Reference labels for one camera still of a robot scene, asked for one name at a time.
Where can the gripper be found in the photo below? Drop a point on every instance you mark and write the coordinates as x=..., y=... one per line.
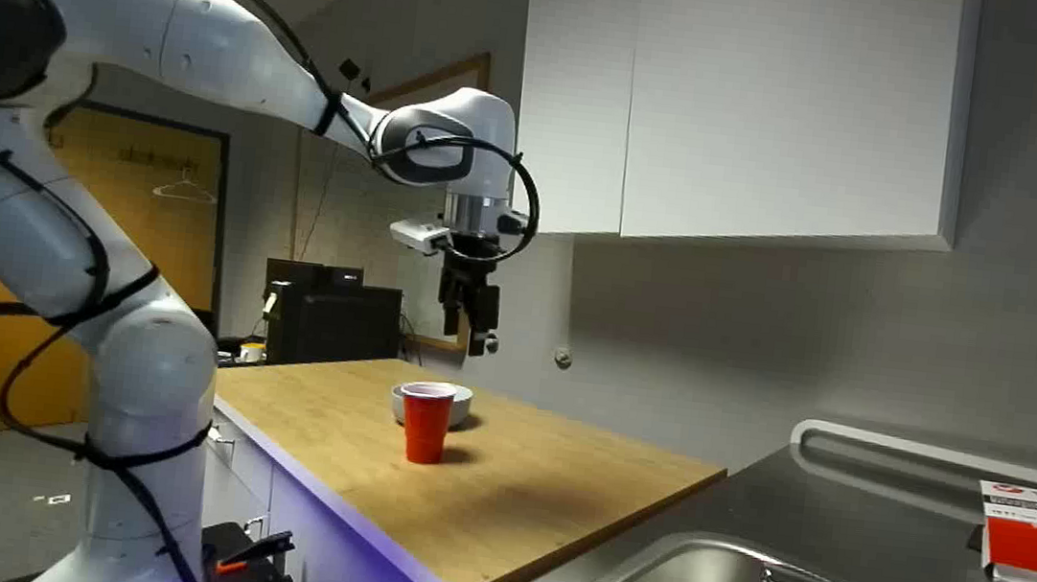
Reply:
x=470, y=272

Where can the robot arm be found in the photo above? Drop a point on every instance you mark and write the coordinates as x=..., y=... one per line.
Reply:
x=135, y=366

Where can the white bowl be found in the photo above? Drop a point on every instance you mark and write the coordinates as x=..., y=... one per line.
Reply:
x=462, y=408

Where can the red plastic cup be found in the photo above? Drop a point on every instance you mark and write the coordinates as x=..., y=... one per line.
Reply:
x=425, y=426

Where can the black coffee machine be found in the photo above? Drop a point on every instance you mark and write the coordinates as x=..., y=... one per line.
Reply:
x=332, y=324

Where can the narrow white cabinet door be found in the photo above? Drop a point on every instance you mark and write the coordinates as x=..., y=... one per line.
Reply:
x=578, y=95

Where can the white drawer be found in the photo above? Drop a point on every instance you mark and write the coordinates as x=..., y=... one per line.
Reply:
x=245, y=465

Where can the white coat hanger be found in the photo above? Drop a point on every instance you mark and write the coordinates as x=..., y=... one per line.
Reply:
x=185, y=192

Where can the black clamp with orange trigger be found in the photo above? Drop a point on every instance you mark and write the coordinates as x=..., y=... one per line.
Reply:
x=254, y=557

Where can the yellow door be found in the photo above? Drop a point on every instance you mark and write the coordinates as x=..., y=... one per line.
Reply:
x=145, y=271

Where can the wide white cabinet door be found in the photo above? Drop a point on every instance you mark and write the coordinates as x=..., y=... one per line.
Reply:
x=788, y=107

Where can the round wall knob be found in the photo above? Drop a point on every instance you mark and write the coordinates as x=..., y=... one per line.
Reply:
x=562, y=358

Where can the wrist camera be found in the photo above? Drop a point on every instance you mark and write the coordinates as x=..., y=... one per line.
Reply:
x=418, y=235

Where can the white wall cabinet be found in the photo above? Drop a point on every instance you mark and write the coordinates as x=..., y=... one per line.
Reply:
x=769, y=105

